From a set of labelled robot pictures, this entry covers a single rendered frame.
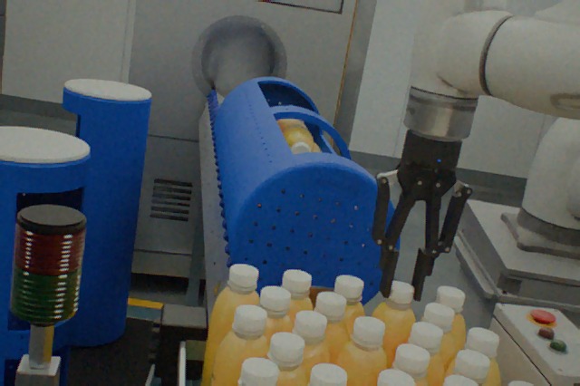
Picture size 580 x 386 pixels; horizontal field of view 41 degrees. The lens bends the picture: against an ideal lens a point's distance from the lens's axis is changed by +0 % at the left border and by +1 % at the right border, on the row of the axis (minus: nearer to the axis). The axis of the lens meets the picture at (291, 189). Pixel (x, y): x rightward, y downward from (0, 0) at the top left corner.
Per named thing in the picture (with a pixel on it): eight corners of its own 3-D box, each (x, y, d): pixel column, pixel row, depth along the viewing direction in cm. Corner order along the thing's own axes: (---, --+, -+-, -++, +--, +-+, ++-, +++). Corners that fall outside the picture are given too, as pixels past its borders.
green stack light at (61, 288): (82, 298, 80) (86, 254, 79) (72, 327, 74) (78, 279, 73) (17, 292, 79) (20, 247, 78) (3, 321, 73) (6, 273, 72)
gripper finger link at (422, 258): (419, 246, 110) (423, 247, 110) (409, 292, 112) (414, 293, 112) (424, 255, 107) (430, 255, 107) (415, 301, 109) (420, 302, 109)
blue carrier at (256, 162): (304, 188, 217) (331, 90, 209) (373, 337, 134) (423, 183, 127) (203, 167, 211) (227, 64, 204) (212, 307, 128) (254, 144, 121)
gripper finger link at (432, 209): (423, 173, 107) (433, 172, 108) (422, 248, 111) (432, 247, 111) (431, 181, 104) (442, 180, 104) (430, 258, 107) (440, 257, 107)
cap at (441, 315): (457, 328, 104) (459, 315, 103) (430, 327, 103) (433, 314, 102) (444, 314, 107) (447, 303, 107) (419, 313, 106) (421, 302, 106)
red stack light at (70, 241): (86, 253, 79) (90, 217, 78) (78, 278, 73) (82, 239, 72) (21, 246, 78) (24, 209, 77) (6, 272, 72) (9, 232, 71)
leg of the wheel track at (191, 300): (196, 310, 345) (216, 176, 328) (196, 315, 340) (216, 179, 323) (183, 308, 344) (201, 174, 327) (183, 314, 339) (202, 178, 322)
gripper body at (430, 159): (456, 131, 108) (441, 195, 111) (397, 123, 107) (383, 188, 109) (474, 144, 101) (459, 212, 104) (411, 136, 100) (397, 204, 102)
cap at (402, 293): (391, 289, 113) (392, 277, 113) (416, 298, 111) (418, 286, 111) (381, 296, 110) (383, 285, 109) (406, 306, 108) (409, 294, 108)
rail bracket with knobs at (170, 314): (210, 367, 123) (219, 307, 120) (212, 391, 116) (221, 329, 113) (147, 361, 121) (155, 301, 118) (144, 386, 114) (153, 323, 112)
